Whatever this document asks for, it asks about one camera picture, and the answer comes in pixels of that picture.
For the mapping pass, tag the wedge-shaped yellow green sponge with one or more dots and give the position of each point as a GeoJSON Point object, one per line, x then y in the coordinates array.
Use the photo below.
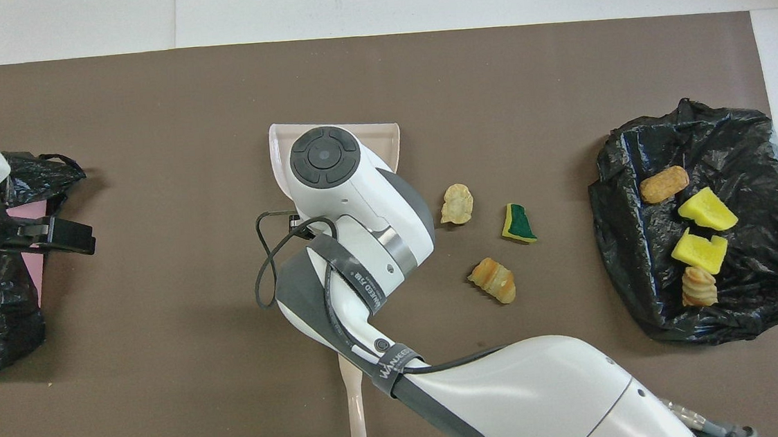
{"type": "Point", "coordinates": [518, 226]}

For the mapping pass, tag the beige plastic dustpan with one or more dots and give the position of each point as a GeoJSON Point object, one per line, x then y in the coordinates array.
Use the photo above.
{"type": "Point", "coordinates": [383, 142]}

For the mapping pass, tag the brown table mat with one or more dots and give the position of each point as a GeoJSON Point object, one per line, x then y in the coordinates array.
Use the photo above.
{"type": "Point", "coordinates": [162, 333]}

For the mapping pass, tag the striped toy croissant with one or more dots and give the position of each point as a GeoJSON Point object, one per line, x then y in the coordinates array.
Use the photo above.
{"type": "Point", "coordinates": [493, 278]}
{"type": "Point", "coordinates": [698, 286]}

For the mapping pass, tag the notched yellow green sponge piece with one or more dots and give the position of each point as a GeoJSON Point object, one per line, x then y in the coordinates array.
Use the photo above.
{"type": "Point", "coordinates": [697, 253]}

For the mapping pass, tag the pale yellow bread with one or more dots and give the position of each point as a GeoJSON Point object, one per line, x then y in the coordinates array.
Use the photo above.
{"type": "Point", "coordinates": [457, 204]}

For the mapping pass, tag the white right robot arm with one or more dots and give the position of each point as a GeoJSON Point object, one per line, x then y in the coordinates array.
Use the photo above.
{"type": "Point", "coordinates": [548, 386]}

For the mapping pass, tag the brown oval bread roll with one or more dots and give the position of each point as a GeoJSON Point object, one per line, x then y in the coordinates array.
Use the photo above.
{"type": "Point", "coordinates": [664, 184]}

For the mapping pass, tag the black bag lined bin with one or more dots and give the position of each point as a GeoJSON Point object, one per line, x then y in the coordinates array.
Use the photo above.
{"type": "Point", "coordinates": [628, 262]}

